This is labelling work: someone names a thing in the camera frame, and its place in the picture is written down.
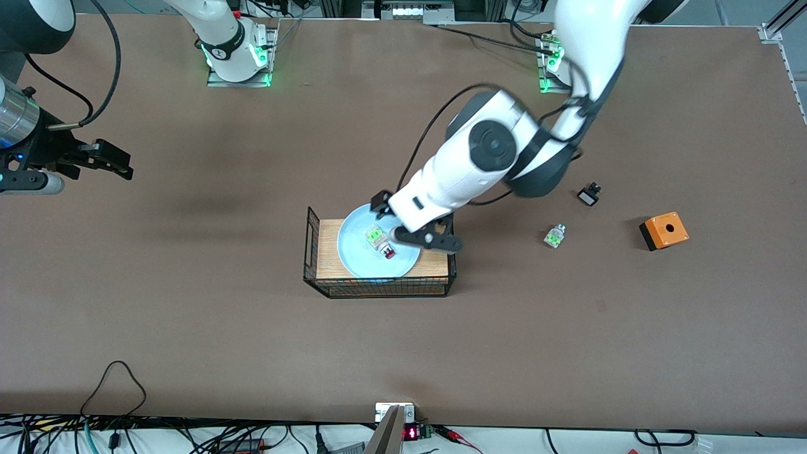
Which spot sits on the aluminium frame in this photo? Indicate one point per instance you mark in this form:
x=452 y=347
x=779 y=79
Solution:
x=413 y=7

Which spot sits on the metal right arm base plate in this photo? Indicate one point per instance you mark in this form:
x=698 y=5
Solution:
x=217 y=81

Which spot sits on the grey metal bracket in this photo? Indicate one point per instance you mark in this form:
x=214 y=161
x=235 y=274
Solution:
x=388 y=432

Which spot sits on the red push button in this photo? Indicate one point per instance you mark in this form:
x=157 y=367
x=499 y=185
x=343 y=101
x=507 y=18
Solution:
x=376 y=238

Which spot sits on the wooden board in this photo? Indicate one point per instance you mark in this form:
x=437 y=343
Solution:
x=326 y=249

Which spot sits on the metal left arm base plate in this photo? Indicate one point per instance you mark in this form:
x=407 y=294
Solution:
x=545 y=85

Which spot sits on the red clip lead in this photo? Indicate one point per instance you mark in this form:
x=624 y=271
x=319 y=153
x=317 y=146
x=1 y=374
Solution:
x=454 y=434

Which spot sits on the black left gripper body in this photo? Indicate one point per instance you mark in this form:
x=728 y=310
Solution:
x=381 y=201

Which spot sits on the green and white button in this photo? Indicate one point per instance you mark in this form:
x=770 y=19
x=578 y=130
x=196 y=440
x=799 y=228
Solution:
x=554 y=236

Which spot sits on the light blue round plate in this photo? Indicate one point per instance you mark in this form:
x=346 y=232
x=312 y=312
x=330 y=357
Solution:
x=356 y=252

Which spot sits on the black switch with white face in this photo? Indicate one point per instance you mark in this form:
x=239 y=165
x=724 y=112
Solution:
x=588 y=196

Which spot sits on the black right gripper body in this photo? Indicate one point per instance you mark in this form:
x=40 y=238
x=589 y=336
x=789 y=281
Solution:
x=49 y=148

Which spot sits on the orange button box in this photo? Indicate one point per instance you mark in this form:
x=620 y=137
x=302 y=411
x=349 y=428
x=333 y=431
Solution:
x=667 y=231

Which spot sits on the aluminium rail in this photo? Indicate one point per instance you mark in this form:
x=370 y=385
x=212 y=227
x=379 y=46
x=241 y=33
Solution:
x=782 y=57

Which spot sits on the red digit display module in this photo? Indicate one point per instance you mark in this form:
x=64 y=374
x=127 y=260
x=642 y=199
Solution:
x=413 y=432

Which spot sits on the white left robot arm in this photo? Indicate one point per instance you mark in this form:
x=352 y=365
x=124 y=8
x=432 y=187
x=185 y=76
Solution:
x=466 y=164

